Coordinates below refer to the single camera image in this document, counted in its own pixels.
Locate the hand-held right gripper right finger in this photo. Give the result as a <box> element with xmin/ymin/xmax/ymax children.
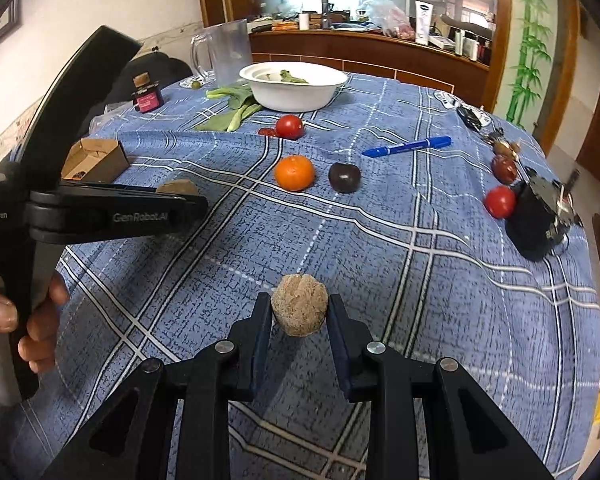
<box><xmin>327</xmin><ymin>293</ymin><xmax>553</xmax><ymax>480</ymax></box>

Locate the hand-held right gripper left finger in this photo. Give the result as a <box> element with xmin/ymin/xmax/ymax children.
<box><xmin>42</xmin><ymin>293</ymin><xmax>273</xmax><ymax>480</ymax></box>

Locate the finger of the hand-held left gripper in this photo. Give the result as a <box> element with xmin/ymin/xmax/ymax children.
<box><xmin>60</xmin><ymin>182</ymin><xmax>203</xmax><ymax>204</ymax></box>

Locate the brown cardboard box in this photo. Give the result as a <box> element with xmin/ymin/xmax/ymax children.
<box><xmin>61</xmin><ymin>138</ymin><xmax>131</xmax><ymax>184</ymax></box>

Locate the peeled sugarcane piece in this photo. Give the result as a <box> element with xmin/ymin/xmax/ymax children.
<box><xmin>156</xmin><ymin>179</ymin><xmax>201</xmax><ymax>196</ymax></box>
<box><xmin>271</xmin><ymin>273</ymin><xmax>329</xmax><ymax>337</ymax></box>

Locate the person's left hand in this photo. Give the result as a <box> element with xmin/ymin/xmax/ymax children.
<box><xmin>0</xmin><ymin>275</ymin><xmax>72</xmax><ymax>382</ymax></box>

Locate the clear plastic bag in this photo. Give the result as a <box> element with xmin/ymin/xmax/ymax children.
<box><xmin>87</xmin><ymin>105</ymin><xmax>131</xmax><ymax>133</ymax></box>

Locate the ink bottle with pink label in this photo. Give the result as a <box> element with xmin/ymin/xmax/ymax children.
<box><xmin>131</xmin><ymin>74</ymin><xmax>162</xmax><ymax>113</ymax></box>

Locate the blue plaid tablecloth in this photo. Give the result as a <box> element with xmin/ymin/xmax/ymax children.
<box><xmin>0</xmin><ymin>67</ymin><xmax>600</xmax><ymax>480</ymax></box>

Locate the green leafy vegetable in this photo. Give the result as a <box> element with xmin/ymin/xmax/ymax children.
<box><xmin>192</xmin><ymin>85</ymin><xmax>263</xmax><ymax>133</ymax></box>

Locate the dark purple plum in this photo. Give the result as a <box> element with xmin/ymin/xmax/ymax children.
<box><xmin>328</xmin><ymin>161</ymin><xmax>361</xmax><ymax>194</ymax></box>

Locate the orange mandarin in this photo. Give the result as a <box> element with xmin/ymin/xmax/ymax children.
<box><xmin>273</xmin><ymin>154</ymin><xmax>315</xmax><ymax>192</ymax></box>

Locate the clear glass pitcher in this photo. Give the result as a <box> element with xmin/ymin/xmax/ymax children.
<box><xmin>190</xmin><ymin>19</ymin><xmax>253</xmax><ymax>86</ymax></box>

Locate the red tomato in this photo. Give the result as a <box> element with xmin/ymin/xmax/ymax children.
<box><xmin>483</xmin><ymin>186</ymin><xmax>517</xmax><ymax>219</ymax></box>
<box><xmin>275</xmin><ymin>114</ymin><xmax>305</xmax><ymax>140</ymax></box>

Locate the white bowl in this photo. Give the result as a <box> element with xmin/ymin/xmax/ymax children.
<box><xmin>239</xmin><ymin>62</ymin><xmax>349</xmax><ymax>113</ymax></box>

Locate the blue marker pen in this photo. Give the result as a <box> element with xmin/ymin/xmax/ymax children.
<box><xmin>361</xmin><ymin>135</ymin><xmax>452</xmax><ymax>158</ymax></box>

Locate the wooden chair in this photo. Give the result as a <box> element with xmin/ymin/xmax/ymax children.
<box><xmin>252</xmin><ymin>52</ymin><xmax>411</xmax><ymax>81</ymax></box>

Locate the black motor device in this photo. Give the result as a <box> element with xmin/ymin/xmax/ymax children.
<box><xmin>504</xmin><ymin>167</ymin><xmax>583</xmax><ymax>262</ymax></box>

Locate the dark red jujube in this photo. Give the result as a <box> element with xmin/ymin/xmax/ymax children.
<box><xmin>491</xmin><ymin>154</ymin><xmax>519</xmax><ymax>184</ymax></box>

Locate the bunch of keys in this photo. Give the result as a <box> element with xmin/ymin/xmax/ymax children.
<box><xmin>485</xmin><ymin>129</ymin><xmax>523</xmax><ymax>157</ymax></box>

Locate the wooden counter cabinet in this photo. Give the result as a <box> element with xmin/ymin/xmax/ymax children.
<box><xmin>250</xmin><ymin>25</ymin><xmax>493</xmax><ymax>111</ymax></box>

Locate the plastic bag with red fruit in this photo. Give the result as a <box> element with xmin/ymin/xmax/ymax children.
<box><xmin>360</xmin><ymin>0</ymin><xmax>413</xmax><ymax>38</ymax></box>

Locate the white tube bottle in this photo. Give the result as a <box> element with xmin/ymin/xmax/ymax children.
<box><xmin>414</xmin><ymin>1</ymin><xmax>433</xmax><ymax>45</ymax></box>

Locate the bamboo wall sticker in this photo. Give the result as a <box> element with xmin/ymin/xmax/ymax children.
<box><xmin>505</xmin><ymin>0</ymin><xmax>553</xmax><ymax>126</ymax></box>

